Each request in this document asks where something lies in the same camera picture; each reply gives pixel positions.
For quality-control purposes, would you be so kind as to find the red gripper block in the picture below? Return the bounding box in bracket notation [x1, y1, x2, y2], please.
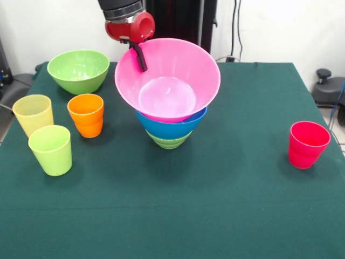
[105, 11, 156, 72]

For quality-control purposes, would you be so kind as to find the large pink plastic bowl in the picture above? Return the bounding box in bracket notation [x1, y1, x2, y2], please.
[114, 38, 222, 124]

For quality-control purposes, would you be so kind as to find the large green plastic bowl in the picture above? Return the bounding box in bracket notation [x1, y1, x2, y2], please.
[47, 49, 111, 96]

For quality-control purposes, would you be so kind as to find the blue plastic bowl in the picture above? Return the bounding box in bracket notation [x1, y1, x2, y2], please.
[135, 106, 208, 140]

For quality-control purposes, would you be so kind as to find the small green plastic bowl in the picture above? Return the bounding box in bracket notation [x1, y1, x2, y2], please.
[145, 129, 193, 150]

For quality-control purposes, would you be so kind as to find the orange plastic cup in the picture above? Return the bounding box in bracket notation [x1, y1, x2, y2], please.
[67, 93, 105, 139]

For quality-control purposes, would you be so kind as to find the yellow plastic cup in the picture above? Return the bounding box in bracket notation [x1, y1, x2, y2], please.
[12, 94, 54, 138]

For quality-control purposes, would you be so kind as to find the grey rounded base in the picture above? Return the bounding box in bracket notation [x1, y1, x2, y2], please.
[0, 72, 35, 108]

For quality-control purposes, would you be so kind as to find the light green plastic cup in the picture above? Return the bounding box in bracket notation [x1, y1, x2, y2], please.
[28, 125, 73, 177]

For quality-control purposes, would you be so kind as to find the black equipment box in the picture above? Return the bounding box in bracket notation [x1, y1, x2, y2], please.
[0, 37, 13, 84]

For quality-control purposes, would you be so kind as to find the dark green tablecloth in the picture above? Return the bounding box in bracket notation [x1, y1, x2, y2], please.
[0, 61, 345, 259]

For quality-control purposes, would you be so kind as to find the magenta plastic cup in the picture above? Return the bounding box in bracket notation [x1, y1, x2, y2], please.
[288, 121, 332, 170]

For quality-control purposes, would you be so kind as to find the grey base with black knob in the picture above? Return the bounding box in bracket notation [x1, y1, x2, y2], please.
[312, 69, 345, 108]

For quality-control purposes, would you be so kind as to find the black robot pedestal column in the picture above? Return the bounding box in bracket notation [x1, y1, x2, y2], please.
[140, 0, 218, 54]

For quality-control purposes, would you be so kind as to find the grey wall socket plug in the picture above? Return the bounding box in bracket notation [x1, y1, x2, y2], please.
[215, 56, 241, 63]

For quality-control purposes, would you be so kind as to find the black wall cable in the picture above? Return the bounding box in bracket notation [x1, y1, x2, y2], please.
[232, 0, 243, 62]

